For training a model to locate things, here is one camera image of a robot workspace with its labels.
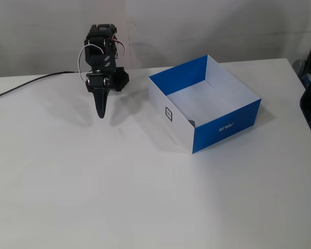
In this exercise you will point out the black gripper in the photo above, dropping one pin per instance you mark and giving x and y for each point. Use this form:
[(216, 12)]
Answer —
[(97, 82)]

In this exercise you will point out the small gray block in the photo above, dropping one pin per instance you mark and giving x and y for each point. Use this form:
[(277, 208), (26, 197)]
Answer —
[(191, 123)]

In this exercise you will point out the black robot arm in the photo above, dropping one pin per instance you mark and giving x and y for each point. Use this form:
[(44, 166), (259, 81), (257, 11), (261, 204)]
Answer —
[(98, 52)]

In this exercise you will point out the blue and white cardboard box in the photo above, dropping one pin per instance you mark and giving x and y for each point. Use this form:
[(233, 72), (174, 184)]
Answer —
[(217, 103)]

